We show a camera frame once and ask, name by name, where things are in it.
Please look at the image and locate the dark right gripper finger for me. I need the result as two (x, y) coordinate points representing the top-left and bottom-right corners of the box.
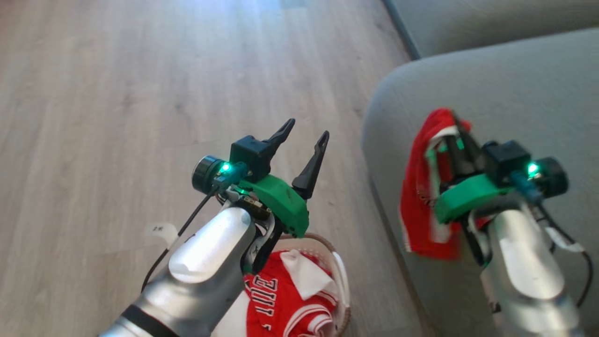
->
(444, 135), (465, 181)
(450, 111), (484, 175)

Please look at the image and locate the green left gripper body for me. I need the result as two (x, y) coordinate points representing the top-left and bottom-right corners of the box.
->
(233, 174), (310, 274)

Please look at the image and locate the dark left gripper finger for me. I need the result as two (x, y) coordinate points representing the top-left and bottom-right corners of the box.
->
(292, 131), (330, 201)
(262, 118), (296, 156)

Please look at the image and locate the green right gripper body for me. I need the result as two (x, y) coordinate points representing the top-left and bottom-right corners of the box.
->
(433, 173), (515, 225)

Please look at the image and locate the red garment with white trim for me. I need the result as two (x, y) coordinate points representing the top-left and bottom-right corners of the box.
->
(398, 108), (497, 261)

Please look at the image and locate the red jersey with white lettering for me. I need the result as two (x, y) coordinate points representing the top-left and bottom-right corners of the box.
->
(213, 249), (341, 337)

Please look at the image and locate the grey sofa seat cushion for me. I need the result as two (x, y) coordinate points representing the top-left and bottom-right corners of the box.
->
(362, 27), (599, 337)

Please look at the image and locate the white perforated laundry basket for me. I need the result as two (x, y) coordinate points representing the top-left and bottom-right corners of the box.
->
(274, 233), (352, 337)

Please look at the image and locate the grey sofa backrest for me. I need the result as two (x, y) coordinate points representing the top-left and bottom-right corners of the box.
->
(383, 0), (599, 60)

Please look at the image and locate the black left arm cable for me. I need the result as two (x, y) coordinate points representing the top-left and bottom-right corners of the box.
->
(141, 185), (220, 293)

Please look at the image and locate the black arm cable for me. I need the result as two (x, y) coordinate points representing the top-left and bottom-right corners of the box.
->
(141, 185), (220, 293)
(512, 172), (594, 308)

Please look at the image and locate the white right cable tag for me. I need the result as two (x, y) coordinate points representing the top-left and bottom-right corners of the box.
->
(544, 227), (585, 254)

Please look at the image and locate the white cable tag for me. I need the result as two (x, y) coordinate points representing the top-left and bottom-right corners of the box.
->
(147, 222), (179, 249)
(544, 227), (585, 254)

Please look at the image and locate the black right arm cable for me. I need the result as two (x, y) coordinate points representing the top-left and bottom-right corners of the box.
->
(512, 172), (594, 308)

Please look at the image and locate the white left cable tag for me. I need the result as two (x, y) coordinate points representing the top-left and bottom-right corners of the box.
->
(147, 222), (179, 249)

